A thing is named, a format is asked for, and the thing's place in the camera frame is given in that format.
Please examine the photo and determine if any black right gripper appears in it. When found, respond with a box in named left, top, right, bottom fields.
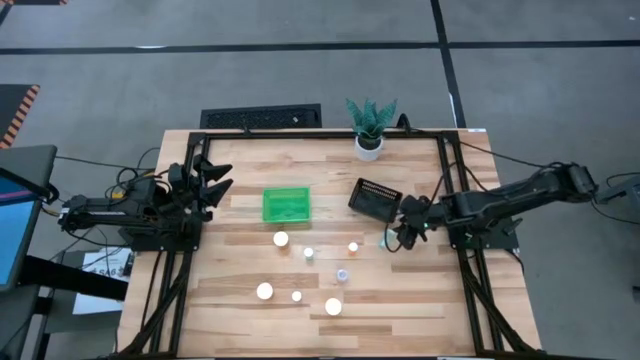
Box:
left=393, top=194, right=444, bottom=251

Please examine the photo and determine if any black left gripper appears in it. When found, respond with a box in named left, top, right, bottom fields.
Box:
left=168, top=154, right=235, bottom=221

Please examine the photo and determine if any black plastic basket bin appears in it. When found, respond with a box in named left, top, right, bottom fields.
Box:
left=347, top=177, right=404, bottom=224

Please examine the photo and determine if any green plastic basket bin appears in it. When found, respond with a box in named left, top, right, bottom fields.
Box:
left=261, top=186, right=312, bottom=224

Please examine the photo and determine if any artificial plant in white pot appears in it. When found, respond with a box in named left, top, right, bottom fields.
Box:
left=344, top=97, right=399, bottom=163

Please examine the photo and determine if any white paper sheet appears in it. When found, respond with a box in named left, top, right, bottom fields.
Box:
left=72, top=247, right=134, bottom=316

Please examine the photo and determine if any black stand bar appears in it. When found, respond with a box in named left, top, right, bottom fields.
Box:
left=19, top=254, right=129, bottom=301

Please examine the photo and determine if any grey monitor back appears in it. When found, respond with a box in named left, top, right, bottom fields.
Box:
left=0, top=144, right=59, bottom=201

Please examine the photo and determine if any monitor with blue screen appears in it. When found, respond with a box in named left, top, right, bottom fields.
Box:
left=0, top=167, right=44, bottom=294

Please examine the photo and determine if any black mat with hazard stripes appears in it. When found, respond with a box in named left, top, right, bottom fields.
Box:
left=0, top=83, right=41, bottom=150

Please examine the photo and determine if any grey tripod stand base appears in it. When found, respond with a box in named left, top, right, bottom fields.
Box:
left=591, top=172, right=640, bottom=226

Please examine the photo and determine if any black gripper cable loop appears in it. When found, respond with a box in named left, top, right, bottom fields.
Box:
left=383, top=222, right=402, bottom=254

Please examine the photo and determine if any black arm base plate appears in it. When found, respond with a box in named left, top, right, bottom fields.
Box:
left=447, top=209, right=520, bottom=251
left=119, top=219, right=204, bottom=253

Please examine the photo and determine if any black and yellow cable bundle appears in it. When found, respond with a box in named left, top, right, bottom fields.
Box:
left=103, top=167, right=171, bottom=204

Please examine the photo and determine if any thin black cable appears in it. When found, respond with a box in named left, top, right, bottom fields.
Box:
left=53, top=147, right=161, bottom=174
left=457, top=141, right=566, bottom=171

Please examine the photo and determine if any black aluminium table frame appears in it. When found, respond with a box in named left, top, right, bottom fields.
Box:
left=117, top=129, right=544, bottom=359

